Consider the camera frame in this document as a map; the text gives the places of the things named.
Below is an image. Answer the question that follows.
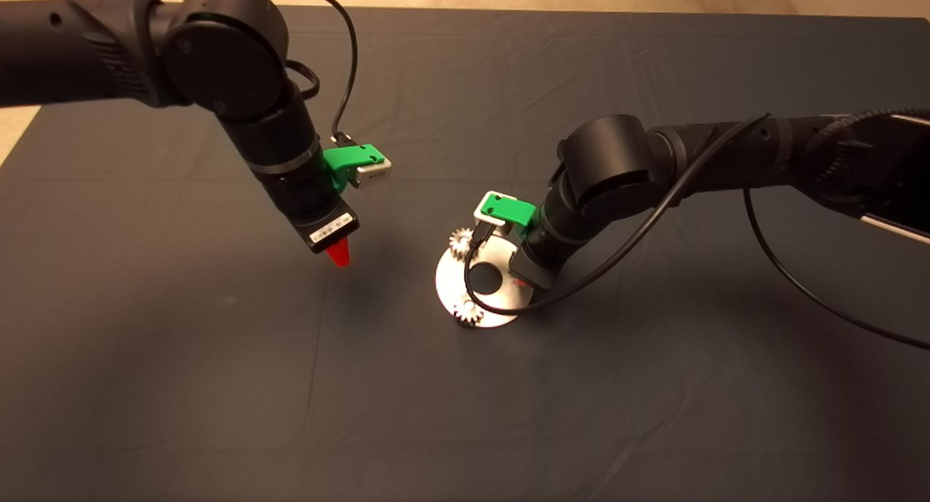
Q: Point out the small silver camera box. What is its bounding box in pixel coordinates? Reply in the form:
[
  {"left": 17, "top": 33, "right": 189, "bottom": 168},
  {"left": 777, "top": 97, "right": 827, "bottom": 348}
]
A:
[
  {"left": 474, "top": 192, "right": 514, "bottom": 235},
  {"left": 354, "top": 157, "right": 393, "bottom": 190}
]

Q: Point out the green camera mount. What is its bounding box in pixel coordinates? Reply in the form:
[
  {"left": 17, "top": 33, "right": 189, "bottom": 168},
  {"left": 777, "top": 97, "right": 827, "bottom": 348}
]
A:
[
  {"left": 323, "top": 144, "right": 387, "bottom": 193},
  {"left": 481, "top": 192, "right": 538, "bottom": 239}
]

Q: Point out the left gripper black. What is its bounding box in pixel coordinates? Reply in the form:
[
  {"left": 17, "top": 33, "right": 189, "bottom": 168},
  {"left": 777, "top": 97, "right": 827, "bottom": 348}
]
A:
[{"left": 272, "top": 166, "right": 361, "bottom": 269}]

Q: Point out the round metal carrier plate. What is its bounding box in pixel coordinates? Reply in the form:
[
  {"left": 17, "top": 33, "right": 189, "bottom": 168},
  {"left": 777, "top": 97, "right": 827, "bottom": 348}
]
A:
[{"left": 435, "top": 237, "right": 536, "bottom": 329}]

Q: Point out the dark grey table cloth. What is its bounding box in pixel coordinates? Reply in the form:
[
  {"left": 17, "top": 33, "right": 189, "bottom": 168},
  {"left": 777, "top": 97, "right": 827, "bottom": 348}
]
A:
[{"left": 0, "top": 1, "right": 930, "bottom": 502}]

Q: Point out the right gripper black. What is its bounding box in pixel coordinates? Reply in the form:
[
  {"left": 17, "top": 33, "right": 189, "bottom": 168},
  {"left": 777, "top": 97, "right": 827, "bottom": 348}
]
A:
[{"left": 507, "top": 242, "right": 562, "bottom": 292}]

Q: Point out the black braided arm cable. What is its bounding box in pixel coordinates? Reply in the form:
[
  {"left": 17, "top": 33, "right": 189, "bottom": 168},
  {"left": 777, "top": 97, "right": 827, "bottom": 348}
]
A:
[{"left": 821, "top": 108, "right": 930, "bottom": 136}]

